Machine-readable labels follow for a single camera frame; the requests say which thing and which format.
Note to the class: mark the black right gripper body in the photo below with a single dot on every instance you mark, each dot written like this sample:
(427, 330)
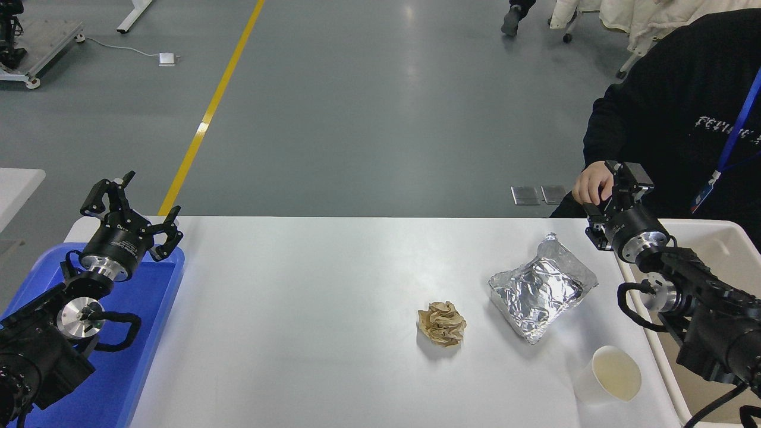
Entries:
(633, 226)

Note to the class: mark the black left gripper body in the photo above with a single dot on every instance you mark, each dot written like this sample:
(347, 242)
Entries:
(119, 244)

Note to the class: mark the silver foil tray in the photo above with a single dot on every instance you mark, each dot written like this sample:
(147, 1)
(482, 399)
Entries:
(541, 291)

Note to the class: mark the white paper cup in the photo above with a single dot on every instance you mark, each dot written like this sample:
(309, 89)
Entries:
(615, 371)

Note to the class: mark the tan paper ball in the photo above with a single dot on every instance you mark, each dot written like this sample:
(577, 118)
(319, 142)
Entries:
(443, 324)

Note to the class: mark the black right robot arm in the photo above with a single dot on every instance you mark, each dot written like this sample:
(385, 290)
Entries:
(713, 321)

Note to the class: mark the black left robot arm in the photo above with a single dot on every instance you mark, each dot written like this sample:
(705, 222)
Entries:
(35, 351)

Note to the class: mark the person's right hand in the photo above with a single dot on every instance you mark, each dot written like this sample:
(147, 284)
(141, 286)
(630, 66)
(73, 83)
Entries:
(590, 181)

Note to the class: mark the metal floor plate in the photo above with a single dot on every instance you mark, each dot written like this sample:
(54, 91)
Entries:
(525, 195)
(553, 194)

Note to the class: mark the seated person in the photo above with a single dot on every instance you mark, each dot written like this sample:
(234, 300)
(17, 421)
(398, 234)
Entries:
(666, 119)

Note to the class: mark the large pale plastic bin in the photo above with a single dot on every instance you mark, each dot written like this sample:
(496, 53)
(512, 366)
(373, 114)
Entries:
(707, 238)

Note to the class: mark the blue plastic tray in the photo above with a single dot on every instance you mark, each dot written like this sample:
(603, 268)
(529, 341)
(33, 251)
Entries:
(137, 333)

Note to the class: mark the white side table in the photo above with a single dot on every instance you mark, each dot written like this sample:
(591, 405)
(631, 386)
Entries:
(18, 190)

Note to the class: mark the white power adapter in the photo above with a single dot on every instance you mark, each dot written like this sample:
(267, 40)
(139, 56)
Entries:
(167, 59)

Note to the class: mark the rolling chair base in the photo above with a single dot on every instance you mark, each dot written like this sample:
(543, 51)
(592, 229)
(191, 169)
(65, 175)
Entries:
(568, 38)

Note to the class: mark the white padded coat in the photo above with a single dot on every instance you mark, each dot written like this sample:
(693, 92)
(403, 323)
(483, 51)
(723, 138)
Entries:
(642, 18)

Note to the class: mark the wheeled metal platform cart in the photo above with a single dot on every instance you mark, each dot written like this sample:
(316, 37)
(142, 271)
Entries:
(50, 38)

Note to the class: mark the white table leg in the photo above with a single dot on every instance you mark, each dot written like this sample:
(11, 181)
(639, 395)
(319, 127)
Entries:
(134, 15)

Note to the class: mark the walking person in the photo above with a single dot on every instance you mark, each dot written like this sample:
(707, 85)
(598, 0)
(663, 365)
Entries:
(514, 18)

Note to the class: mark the black equipment on cart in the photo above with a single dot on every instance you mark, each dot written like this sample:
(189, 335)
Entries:
(10, 35)

